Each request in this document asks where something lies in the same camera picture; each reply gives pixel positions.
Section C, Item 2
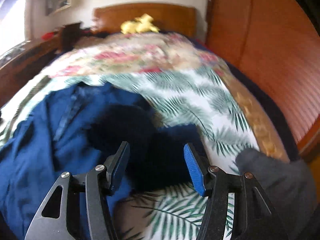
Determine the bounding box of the navy blue suit jacket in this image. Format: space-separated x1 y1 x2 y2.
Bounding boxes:
1 83 206 239

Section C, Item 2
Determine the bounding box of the dark grey folded garment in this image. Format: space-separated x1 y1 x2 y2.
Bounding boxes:
235 148 319 239

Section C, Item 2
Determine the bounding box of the leaf and floral bedspread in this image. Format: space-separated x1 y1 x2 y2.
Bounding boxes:
1 33 288 239

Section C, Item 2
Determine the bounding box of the wooden chair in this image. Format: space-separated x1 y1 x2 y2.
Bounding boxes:
59 22 82 52

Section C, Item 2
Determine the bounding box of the red bowl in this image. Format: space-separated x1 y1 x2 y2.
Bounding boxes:
41 31 59 41

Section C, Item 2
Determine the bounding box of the yellow plush toy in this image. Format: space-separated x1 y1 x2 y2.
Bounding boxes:
120 14 159 34

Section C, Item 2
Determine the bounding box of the wooden bed headboard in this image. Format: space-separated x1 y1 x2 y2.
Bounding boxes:
93 3 197 40

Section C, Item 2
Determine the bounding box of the window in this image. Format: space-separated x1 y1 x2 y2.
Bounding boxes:
0 0 26 55

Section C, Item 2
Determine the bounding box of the wooden louvered wardrobe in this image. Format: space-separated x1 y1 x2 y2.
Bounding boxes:
206 0 319 155

